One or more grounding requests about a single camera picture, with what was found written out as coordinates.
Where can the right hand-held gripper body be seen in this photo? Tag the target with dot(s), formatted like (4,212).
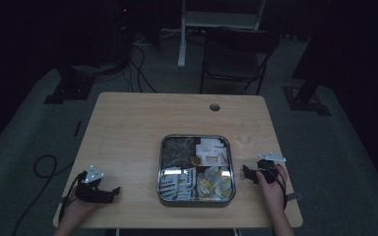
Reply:
(269,167)

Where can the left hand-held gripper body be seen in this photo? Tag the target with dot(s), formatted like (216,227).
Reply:
(93,174)

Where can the clear square lid with knob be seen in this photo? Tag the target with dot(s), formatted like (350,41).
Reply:
(197,164)

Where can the square divided storage box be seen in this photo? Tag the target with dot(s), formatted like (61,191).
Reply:
(197,204)

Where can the person's right hand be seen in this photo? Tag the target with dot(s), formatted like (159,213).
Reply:
(275,195)

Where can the person's left hand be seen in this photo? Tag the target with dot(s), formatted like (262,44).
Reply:
(75,211)

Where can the pile of round yellow-label bags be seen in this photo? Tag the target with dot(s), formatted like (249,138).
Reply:
(215,185)

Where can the grey tape piece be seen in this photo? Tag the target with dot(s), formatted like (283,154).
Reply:
(294,196)
(56,200)

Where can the pile of white orange packets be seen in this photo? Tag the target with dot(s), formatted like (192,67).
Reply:
(211,152)

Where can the black tape strip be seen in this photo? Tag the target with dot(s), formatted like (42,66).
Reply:
(77,128)

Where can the pile of white striped packets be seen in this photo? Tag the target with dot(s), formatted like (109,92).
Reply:
(177,185)

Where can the pile of dark tea bags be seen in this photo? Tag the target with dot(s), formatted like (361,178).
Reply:
(177,152)

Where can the black stand base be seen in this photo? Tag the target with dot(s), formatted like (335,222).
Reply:
(70,87)
(305,98)

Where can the black folding chair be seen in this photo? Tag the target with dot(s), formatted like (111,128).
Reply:
(239,62)

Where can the white desk frame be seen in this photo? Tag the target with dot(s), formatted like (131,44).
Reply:
(221,19)

